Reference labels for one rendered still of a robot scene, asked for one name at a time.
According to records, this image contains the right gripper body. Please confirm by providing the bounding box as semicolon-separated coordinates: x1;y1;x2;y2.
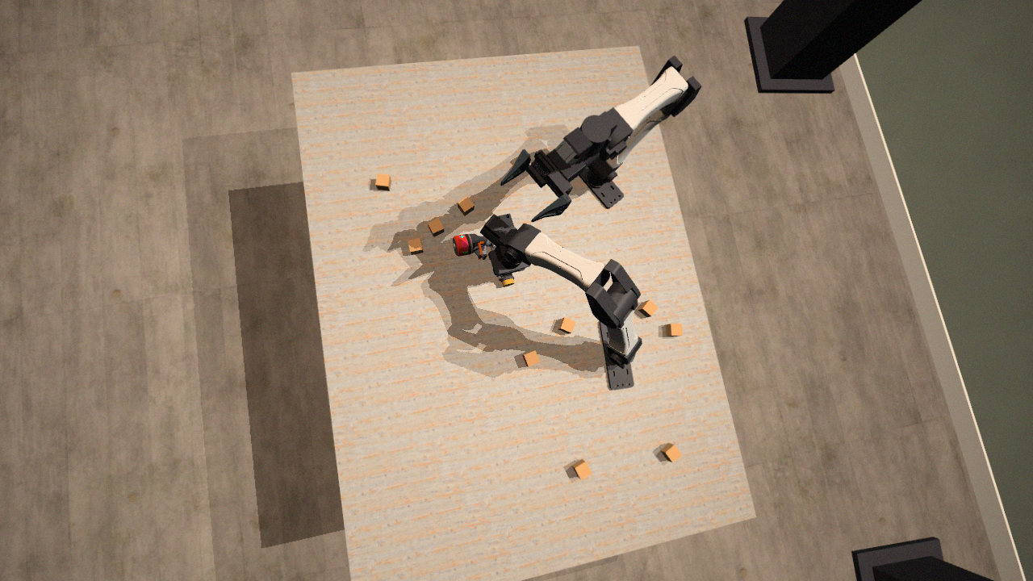
526;149;573;210

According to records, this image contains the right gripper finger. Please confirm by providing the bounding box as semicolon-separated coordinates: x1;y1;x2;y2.
500;149;530;185
531;194;570;222

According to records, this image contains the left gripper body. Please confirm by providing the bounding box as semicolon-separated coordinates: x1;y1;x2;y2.
488;250;530;275

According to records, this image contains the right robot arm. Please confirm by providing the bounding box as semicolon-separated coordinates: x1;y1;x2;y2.
546;56;701;209

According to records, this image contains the dark grey hose nozzle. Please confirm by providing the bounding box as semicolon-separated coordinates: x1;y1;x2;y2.
453;234;514;286

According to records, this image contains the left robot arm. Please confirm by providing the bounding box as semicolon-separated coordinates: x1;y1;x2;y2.
480;213;641;390

